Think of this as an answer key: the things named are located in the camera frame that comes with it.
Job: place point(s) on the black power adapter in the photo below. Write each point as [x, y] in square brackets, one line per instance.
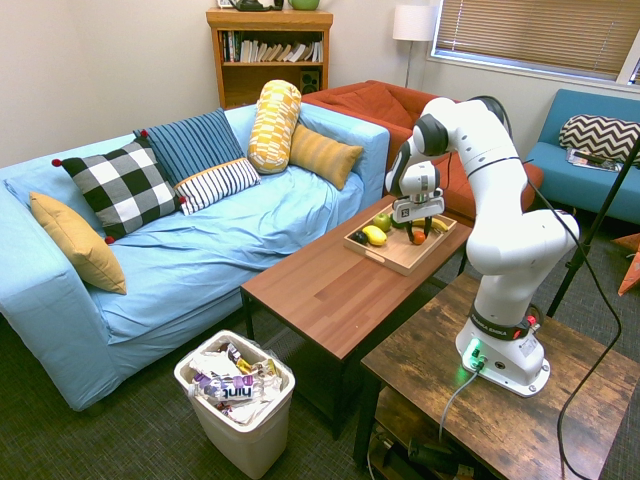
[432, 454]

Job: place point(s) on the wooden serving tray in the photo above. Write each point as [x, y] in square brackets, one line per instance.
[400, 257]

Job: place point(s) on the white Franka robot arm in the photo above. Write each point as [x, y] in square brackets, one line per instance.
[500, 225]

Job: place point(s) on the yellow banana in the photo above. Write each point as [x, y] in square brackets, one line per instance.
[440, 225]

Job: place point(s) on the dark avocado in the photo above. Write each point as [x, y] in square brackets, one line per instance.
[358, 238]

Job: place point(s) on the mustard striped pillow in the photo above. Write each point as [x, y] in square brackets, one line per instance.
[322, 152]

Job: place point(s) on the black white checked pillow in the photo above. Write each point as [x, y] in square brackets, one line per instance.
[122, 187]

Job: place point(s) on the green apple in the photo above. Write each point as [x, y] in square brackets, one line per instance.
[382, 222]

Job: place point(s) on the teal sofa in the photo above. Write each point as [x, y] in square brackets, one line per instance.
[560, 170]

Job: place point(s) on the orange armchair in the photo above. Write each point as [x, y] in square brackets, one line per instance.
[380, 107]

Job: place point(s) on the magazine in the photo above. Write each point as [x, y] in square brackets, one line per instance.
[587, 161]

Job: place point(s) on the green bowl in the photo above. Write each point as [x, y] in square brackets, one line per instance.
[303, 4]

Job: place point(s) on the white navy striped pillow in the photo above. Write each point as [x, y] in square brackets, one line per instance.
[217, 184]

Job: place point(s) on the white floor lamp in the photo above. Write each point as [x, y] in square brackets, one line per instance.
[414, 22]

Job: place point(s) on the black white chevron pillow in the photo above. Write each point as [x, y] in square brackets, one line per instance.
[597, 137]

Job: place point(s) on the dark green fruit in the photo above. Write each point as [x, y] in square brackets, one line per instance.
[399, 224]

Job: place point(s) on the hint water bottle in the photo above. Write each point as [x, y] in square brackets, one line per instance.
[227, 388]

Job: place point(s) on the black tripod stand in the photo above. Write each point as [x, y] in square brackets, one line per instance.
[582, 250]

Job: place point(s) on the yellow lemon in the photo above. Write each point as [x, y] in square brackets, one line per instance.
[375, 235]

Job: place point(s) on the brown window blinds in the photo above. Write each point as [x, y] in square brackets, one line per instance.
[535, 30]

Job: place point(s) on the blue striped pillow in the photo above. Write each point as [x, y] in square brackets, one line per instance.
[192, 145]

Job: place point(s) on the orange tangerine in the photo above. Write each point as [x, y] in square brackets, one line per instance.
[419, 238]

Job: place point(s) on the brown wooden coffee table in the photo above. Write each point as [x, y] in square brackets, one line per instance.
[340, 300]

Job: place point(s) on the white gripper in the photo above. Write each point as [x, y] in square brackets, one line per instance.
[417, 209]

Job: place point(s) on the plain mustard pillow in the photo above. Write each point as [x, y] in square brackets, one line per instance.
[80, 245]

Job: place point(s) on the light blue sofa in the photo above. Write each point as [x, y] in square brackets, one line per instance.
[200, 260]

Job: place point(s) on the rustic wooden side table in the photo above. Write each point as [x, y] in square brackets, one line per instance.
[500, 425]

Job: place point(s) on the white plastic trash bin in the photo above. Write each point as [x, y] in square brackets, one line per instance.
[240, 440]

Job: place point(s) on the yellow white bolster pillow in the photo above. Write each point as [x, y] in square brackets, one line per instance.
[274, 127]

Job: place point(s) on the wooden bookshelf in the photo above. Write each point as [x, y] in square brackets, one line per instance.
[270, 82]

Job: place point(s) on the black speaker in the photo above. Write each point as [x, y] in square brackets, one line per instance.
[310, 81]

